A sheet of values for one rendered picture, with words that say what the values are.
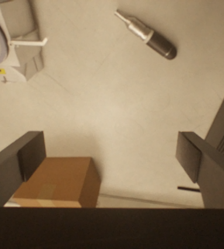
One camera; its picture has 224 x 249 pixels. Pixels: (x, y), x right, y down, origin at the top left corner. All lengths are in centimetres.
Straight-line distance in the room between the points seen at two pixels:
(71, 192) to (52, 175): 10
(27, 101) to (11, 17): 24
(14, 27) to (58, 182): 43
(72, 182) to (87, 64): 35
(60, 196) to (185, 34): 51
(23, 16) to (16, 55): 8
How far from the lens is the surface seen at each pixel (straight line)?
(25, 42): 34
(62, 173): 62
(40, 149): 16
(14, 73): 41
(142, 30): 36
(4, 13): 36
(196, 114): 49
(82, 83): 45
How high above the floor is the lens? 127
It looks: 48 degrees down
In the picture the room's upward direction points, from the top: 168 degrees counter-clockwise
